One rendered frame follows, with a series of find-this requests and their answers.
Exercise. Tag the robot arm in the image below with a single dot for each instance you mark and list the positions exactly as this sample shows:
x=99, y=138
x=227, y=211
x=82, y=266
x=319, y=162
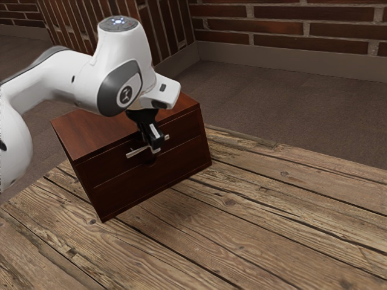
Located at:
x=90, y=75

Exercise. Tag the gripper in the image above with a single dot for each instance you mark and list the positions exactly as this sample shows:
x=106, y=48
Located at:
x=142, y=114

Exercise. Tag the dark wooden drawer cabinet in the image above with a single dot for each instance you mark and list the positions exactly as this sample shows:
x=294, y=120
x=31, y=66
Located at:
x=127, y=178

